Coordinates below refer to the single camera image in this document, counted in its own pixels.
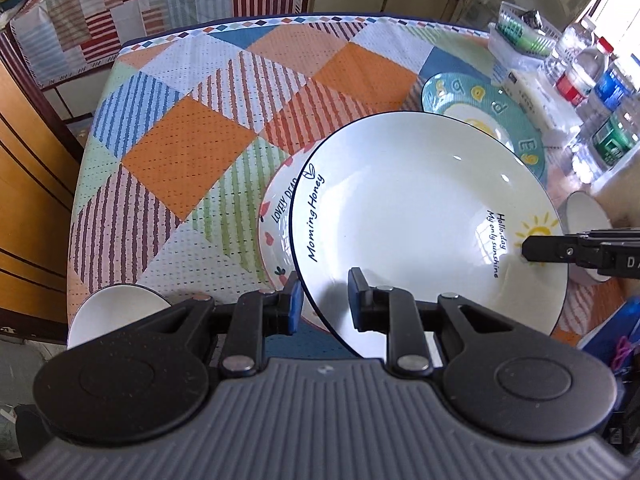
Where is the white plate with pink hearts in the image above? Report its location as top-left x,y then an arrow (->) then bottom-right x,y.
257,152 -> 333,333

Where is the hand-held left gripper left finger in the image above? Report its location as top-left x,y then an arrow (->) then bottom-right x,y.
145,277 -> 305,380

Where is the white plate with blue rim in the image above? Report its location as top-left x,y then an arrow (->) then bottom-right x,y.
289,111 -> 571,359

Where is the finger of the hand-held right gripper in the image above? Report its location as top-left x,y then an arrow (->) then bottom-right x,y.
521,234 -> 584,265

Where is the blue bag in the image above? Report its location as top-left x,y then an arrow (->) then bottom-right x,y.
579,295 -> 640,413

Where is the green label water bottle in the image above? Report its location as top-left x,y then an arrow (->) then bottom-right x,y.
571,105 -> 640,183

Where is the striped patchwork counter cloth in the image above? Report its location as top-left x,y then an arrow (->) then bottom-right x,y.
9,0 -> 312,92

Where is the teal plate with yellow letters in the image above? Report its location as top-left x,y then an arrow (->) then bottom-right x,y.
421,72 -> 547,181

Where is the wooden cabinet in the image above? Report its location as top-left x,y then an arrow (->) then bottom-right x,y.
0,60 -> 87,328

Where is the blue label water bottle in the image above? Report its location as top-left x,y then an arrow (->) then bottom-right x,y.
582,57 -> 640,128

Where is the clear plastic basket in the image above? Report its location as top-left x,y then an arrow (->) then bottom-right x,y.
496,2 -> 562,59

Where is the red label water bottle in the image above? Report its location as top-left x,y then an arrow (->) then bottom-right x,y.
554,37 -> 615,109

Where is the white bowl dark ribbed outside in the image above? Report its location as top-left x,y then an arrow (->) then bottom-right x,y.
559,191 -> 615,285
66,284 -> 173,352

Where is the clear water bottle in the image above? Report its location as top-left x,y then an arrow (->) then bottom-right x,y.
545,19 -> 597,81

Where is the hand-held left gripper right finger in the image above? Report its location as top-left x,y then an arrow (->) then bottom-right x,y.
347,267 -> 516,376

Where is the white tissue pack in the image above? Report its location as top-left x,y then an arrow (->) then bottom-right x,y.
501,70 -> 567,133

